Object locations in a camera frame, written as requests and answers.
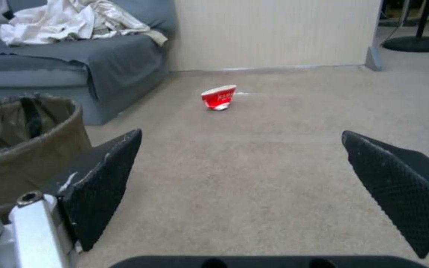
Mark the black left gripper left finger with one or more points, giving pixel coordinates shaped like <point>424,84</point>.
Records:
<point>95,189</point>

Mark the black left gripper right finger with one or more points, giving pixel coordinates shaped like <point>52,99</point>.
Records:
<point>404,192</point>

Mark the brown trash can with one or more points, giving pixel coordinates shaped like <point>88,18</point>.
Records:
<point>21,156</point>

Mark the dark bin liner bag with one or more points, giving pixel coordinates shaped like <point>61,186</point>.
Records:
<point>17,122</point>

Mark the grey blanket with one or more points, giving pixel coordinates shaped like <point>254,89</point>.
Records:
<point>88,61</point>

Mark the grey sofa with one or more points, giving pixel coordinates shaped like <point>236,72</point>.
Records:
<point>69,58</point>

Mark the grey partition foot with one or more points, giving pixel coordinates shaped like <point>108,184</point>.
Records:
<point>373,58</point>

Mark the black round stand base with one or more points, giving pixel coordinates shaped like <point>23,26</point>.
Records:
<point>417,42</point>

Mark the crushed red paper cup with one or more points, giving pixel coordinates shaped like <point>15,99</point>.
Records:
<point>218,97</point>

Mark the cream crumpled cloth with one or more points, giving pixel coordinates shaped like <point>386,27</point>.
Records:
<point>69,22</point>

